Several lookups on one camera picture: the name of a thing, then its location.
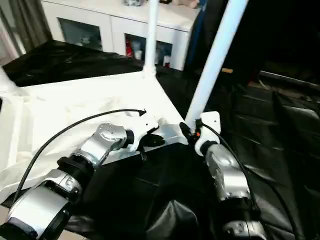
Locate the black table mat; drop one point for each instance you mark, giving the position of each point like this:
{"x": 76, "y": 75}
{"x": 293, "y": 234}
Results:
{"x": 262, "y": 125}

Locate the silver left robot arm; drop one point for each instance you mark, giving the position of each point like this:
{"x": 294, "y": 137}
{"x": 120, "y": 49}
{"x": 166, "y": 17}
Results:
{"x": 105, "y": 142}

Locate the long dark metal rod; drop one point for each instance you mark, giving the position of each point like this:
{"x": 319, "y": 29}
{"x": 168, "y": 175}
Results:
{"x": 287, "y": 78}

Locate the white cabinet with glass doors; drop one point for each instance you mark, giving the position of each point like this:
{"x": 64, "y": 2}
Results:
{"x": 112, "y": 25}

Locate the white plastic table top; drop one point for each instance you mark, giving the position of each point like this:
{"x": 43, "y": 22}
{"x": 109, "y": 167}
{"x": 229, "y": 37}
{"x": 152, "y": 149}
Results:
{"x": 62, "y": 100}

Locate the grey curtain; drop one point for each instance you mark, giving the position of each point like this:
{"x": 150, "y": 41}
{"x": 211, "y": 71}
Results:
{"x": 32, "y": 25}

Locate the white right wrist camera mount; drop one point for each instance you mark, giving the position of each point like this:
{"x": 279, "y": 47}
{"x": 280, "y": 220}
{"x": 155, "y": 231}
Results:
{"x": 210, "y": 120}

